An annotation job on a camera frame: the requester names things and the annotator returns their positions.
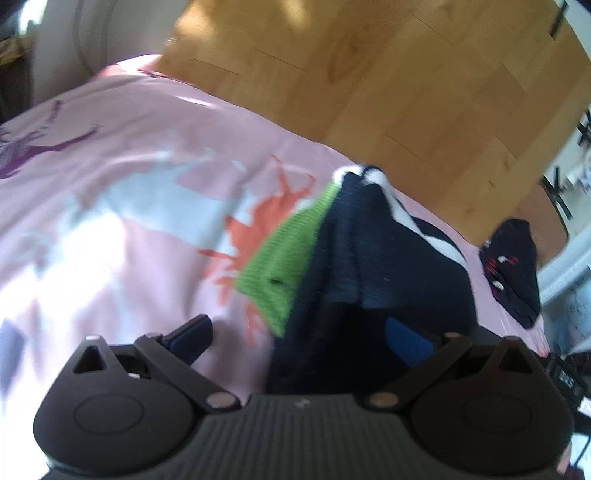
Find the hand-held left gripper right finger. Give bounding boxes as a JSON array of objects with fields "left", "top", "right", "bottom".
[{"left": 365, "top": 318, "right": 532, "bottom": 412}]

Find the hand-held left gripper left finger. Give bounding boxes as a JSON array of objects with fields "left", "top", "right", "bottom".
[{"left": 71, "top": 314, "right": 241, "bottom": 412}]

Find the green navy white striped sweater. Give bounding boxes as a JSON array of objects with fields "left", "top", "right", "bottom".
[{"left": 235, "top": 164, "right": 478, "bottom": 398}]

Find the folded black garment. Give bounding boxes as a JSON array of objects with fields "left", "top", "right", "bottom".
[{"left": 479, "top": 219, "right": 542, "bottom": 329}]

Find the pink printed bedsheet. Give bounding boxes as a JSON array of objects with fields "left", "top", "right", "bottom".
[{"left": 0, "top": 53, "right": 552, "bottom": 462}]

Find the black tape strip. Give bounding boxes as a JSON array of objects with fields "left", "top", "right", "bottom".
[
  {"left": 539, "top": 166, "right": 579, "bottom": 234},
  {"left": 549, "top": 0, "right": 570, "bottom": 40}
]

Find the wood-pattern wall board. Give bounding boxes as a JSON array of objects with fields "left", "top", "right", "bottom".
[{"left": 157, "top": 0, "right": 583, "bottom": 268}]

